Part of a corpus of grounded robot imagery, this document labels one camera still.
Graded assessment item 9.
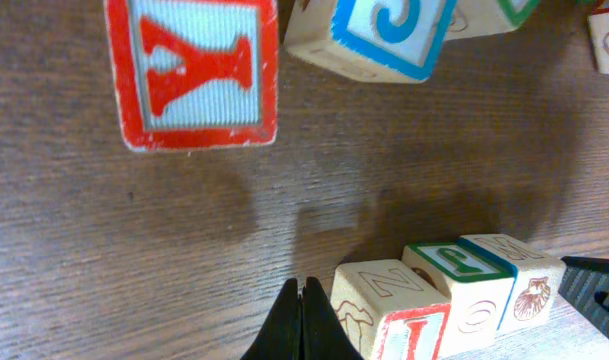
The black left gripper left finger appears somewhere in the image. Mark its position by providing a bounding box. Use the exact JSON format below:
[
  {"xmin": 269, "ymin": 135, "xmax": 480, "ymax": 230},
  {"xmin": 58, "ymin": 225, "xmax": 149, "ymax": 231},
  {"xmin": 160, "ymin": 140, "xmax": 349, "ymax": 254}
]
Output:
[{"xmin": 241, "ymin": 278, "xmax": 302, "ymax": 360}]

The blue 5 wooden block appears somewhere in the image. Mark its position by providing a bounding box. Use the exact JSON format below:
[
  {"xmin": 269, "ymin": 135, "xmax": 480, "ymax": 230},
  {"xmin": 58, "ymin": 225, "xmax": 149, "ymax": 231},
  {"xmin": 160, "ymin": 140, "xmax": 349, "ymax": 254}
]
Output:
[{"xmin": 283, "ymin": 0, "xmax": 457, "ymax": 83}]

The blue letter wooden block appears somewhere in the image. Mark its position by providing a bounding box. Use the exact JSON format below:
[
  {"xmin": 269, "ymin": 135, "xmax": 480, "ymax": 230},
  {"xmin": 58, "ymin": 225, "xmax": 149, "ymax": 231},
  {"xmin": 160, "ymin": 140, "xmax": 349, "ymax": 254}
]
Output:
[{"xmin": 457, "ymin": 234, "xmax": 566, "ymax": 334}]

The red Y wooden block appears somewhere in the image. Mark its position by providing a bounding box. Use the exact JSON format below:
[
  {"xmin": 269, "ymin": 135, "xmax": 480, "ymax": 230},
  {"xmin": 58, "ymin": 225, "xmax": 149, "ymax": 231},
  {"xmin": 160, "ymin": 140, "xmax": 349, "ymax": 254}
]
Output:
[{"xmin": 103, "ymin": 0, "xmax": 279, "ymax": 153}]

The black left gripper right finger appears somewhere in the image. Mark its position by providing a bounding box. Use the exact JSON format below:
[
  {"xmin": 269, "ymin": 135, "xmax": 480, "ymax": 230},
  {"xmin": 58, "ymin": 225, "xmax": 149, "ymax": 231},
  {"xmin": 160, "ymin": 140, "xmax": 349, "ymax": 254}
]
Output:
[{"xmin": 301, "ymin": 277, "xmax": 362, "ymax": 360}]

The red 9 wooden block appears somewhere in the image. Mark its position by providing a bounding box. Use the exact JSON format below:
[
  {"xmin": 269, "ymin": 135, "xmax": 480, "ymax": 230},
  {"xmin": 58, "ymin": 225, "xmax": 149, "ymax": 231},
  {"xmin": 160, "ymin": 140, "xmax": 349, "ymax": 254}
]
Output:
[{"xmin": 588, "ymin": 0, "xmax": 609, "ymax": 74}]

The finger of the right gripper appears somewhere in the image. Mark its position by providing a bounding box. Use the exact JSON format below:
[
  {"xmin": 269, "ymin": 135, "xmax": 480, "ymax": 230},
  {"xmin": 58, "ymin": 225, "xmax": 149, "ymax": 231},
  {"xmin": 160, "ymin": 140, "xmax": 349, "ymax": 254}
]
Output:
[{"xmin": 559, "ymin": 256, "xmax": 609, "ymax": 339}]

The green letter wooden block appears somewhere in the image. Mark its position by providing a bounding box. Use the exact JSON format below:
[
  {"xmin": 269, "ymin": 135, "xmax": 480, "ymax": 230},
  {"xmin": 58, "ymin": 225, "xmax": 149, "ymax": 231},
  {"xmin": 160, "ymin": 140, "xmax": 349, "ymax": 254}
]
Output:
[{"xmin": 402, "ymin": 243, "xmax": 514, "ymax": 357}]

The green N wooden block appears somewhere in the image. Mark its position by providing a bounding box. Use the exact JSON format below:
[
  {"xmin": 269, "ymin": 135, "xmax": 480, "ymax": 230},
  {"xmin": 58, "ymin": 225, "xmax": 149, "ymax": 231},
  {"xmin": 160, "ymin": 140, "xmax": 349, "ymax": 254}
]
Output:
[{"xmin": 445, "ymin": 0, "xmax": 540, "ymax": 41}]

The red I wooden block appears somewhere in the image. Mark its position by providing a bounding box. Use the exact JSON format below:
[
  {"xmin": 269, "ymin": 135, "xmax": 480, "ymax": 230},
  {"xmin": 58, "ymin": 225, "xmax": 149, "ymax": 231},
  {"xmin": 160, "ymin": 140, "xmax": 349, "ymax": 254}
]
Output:
[{"xmin": 330, "ymin": 259, "xmax": 451, "ymax": 360}]

